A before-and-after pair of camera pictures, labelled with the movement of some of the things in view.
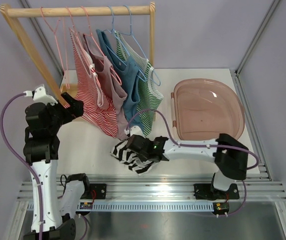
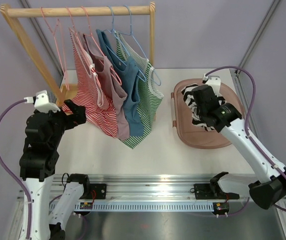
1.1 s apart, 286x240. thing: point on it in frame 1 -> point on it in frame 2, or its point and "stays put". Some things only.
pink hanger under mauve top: (113, 73) stays put
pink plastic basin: (204, 109) stays put
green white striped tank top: (148, 90) stays put
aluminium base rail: (255, 187) stays put
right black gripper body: (143, 157) -> (202, 113)
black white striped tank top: (131, 158) -> (197, 119)
